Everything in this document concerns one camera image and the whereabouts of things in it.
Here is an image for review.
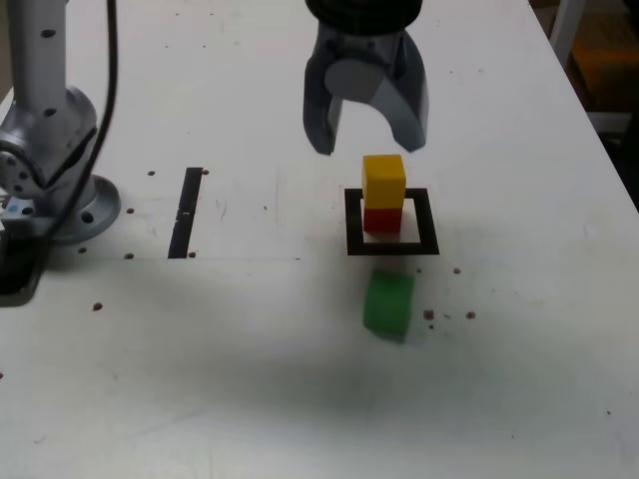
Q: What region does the black box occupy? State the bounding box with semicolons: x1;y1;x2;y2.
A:
0;234;45;306

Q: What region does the black tape strip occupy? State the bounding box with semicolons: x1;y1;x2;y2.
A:
168;167;205;259

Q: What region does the white box blue sticker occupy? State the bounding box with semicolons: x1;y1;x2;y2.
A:
0;196;37;224

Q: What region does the white furniture frame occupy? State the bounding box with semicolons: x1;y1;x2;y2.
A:
547;0;590;69

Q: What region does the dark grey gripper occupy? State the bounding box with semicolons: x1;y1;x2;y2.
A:
301;22;432;158

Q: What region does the thick black cable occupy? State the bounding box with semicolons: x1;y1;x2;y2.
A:
19;0;122;260

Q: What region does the yellow cube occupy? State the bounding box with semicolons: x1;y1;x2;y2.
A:
361;154;406;211

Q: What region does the black tape square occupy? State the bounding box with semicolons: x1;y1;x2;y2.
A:
343;188;441;258

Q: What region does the green cube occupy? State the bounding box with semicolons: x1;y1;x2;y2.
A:
361;268;417;346

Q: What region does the red cube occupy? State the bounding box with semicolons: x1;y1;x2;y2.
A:
362;205;403;235

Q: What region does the white board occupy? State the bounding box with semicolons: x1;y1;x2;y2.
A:
588;110;634;135

